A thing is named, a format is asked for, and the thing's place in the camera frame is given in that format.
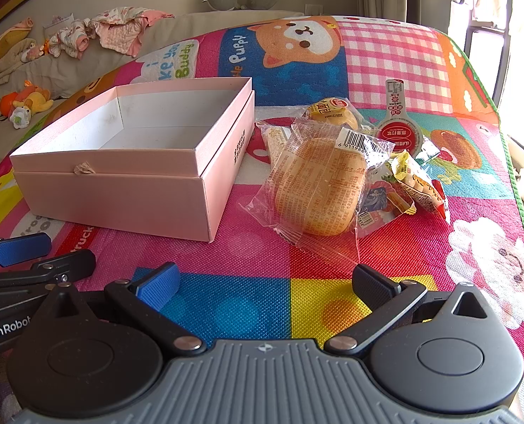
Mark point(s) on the pink floral clothes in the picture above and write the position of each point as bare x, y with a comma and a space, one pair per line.
120, 28

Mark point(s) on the orange plush toy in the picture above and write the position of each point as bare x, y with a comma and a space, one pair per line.
30, 97

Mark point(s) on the red round lid packet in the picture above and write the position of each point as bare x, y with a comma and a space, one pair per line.
397, 126

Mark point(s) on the round yellow cake packet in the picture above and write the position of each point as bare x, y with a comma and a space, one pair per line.
332, 114

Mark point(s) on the pink yellow garment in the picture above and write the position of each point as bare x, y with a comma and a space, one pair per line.
1, 44

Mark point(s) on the white green toy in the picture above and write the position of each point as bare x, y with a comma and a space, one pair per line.
20, 117

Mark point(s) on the yellow snack packet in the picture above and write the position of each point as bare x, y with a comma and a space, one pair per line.
419, 183

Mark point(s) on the clear wrapped bread packet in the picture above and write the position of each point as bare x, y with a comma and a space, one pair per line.
319, 185

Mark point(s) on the colourful printed play mat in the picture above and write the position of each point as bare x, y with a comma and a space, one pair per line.
394, 66

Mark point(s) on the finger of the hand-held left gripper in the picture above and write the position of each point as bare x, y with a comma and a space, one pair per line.
19, 248
63, 265

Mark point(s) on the beige sofa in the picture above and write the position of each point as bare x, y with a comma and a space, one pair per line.
67, 75

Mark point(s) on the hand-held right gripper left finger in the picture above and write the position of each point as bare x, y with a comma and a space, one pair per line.
158, 289

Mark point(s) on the white pink baby clothes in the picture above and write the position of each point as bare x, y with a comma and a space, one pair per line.
69, 37

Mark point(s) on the small doll toy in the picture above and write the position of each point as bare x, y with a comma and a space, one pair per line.
34, 51

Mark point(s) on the beige cloth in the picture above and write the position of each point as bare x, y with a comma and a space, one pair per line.
12, 64

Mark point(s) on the pink cardboard box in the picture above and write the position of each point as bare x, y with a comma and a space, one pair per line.
156, 176

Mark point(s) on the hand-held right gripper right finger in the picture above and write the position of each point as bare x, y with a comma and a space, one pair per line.
372, 289

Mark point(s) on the clear cereal bar packet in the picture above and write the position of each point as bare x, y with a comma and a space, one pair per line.
275, 139

